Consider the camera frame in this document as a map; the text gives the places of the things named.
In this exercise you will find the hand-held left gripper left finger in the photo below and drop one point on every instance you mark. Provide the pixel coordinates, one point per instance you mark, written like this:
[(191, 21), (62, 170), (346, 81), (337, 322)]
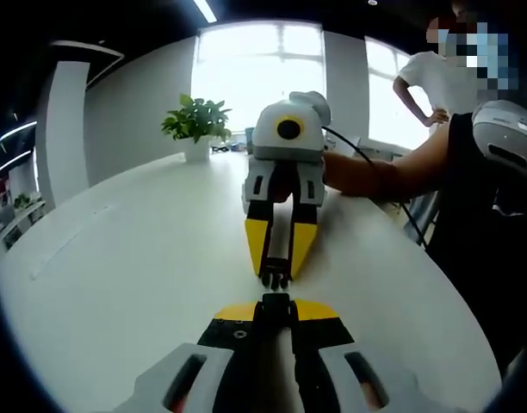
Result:
[(181, 378)]

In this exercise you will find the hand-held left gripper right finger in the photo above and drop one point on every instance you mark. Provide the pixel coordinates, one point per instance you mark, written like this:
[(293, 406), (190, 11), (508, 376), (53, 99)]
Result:
[(354, 383)]

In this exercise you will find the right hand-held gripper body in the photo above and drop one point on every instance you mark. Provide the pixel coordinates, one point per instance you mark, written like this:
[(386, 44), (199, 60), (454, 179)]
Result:
[(272, 142)]

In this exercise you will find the black plastic buckle pronged part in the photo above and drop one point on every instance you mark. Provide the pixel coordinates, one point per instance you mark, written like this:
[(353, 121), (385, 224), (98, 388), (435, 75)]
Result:
[(277, 263)]

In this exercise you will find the black plastic buckle socket part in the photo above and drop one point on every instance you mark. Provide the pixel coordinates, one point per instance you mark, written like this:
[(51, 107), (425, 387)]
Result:
[(275, 310)]

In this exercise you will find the grey blue cup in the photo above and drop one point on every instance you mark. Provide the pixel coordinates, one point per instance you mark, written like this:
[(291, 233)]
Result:
[(249, 139)]

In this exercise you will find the small blue item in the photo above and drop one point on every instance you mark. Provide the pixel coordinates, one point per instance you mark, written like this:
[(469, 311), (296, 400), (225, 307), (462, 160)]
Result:
[(237, 147)]

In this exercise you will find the small black object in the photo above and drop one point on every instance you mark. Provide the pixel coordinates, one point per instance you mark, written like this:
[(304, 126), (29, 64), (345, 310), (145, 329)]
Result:
[(220, 149)]

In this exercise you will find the green plant in white pot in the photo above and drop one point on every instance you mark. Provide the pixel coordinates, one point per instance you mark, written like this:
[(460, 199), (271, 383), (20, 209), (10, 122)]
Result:
[(197, 150)]

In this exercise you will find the large bright window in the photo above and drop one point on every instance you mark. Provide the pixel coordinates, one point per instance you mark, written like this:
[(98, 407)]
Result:
[(377, 86), (246, 64)]

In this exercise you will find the long white ceiling light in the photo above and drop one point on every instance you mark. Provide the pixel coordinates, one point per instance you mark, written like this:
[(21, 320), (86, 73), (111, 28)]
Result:
[(204, 10)]

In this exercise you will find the person's black top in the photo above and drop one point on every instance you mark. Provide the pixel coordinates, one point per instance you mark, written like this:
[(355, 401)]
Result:
[(470, 241)]

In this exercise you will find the white power strip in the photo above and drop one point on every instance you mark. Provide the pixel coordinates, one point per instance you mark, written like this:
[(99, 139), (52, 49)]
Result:
[(70, 243)]

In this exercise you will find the white square pillar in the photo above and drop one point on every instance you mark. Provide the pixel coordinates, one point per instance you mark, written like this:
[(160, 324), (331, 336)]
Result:
[(65, 137)]

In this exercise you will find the curved white ceiling trim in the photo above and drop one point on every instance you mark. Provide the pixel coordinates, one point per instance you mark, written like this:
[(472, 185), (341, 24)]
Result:
[(87, 45)]

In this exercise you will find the white office desk row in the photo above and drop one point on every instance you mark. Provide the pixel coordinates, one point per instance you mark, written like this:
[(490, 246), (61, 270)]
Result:
[(22, 217)]

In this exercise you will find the grey white chest device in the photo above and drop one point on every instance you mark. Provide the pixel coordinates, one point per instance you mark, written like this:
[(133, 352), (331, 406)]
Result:
[(504, 129)]

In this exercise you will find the small green background plant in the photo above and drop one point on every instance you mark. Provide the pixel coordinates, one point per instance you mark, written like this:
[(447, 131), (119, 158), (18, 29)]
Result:
[(21, 201)]

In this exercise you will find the white linear ceiling light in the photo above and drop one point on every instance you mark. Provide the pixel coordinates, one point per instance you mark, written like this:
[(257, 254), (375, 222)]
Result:
[(20, 128), (14, 160)]

